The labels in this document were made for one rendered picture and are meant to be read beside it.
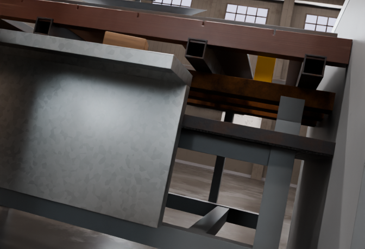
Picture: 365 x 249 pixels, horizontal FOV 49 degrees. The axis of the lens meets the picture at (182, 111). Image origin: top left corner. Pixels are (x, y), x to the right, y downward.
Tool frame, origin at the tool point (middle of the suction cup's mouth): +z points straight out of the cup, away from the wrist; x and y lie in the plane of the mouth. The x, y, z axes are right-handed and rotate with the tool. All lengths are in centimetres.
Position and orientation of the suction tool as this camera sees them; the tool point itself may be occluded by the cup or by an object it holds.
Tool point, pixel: (135, 11)
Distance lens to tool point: 120.3
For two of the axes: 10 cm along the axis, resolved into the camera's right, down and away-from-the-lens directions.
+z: -2.0, 9.8, -0.8
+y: -9.5, -1.8, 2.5
